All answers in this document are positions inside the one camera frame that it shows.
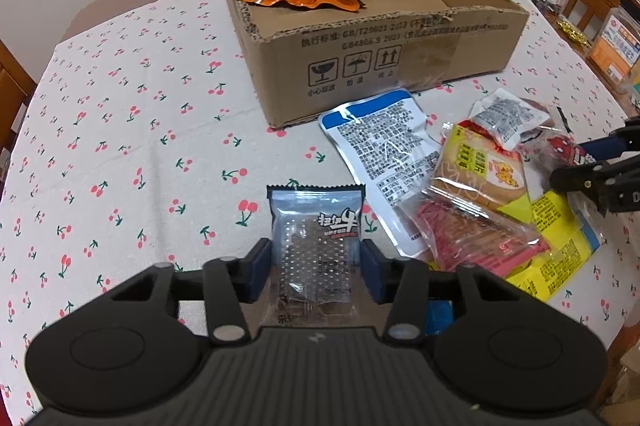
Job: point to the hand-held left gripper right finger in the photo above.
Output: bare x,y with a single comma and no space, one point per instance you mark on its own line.
372,272

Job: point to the red and black snack packet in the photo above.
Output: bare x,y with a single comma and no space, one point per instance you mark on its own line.
555,151

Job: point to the blue and white foil packet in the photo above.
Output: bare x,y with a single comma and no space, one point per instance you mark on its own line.
385,146

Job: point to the yellow bread packet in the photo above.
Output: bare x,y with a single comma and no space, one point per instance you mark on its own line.
480,171

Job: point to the cardboard carton on floor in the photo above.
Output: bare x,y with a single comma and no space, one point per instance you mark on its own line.
625,381

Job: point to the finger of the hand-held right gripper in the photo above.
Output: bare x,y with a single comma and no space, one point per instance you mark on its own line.
602,151
580,178

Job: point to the brown cardboard box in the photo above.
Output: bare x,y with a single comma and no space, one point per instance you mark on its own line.
380,51

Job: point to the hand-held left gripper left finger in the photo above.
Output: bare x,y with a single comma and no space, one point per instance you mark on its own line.
260,268

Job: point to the cherry print tablecloth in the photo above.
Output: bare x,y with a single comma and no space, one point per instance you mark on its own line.
140,116

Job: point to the red striped snack packet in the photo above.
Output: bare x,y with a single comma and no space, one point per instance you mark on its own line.
475,236

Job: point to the gold candy wrappers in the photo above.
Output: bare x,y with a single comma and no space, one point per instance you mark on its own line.
574,32

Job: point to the orange box on side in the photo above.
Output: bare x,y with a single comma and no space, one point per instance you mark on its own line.
615,46

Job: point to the yellow packet with blue edge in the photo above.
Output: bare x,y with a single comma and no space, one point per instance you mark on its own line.
555,251

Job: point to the clear black-blue snack packet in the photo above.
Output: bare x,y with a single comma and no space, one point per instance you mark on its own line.
315,226

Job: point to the clear brown snack packet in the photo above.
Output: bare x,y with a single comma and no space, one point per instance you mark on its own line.
542,118

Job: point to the small silver snack packet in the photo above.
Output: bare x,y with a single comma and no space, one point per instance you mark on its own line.
505,116

